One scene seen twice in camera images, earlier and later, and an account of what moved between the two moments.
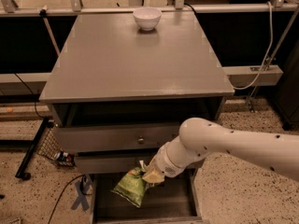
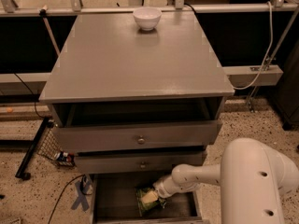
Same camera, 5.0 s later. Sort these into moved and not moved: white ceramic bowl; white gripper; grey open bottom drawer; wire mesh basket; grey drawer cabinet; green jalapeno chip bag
Moved: green jalapeno chip bag; white gripper
Not moved: grey open bottom drawer; wire mesh basket; white ceramic bowl; grey drawer cabinet
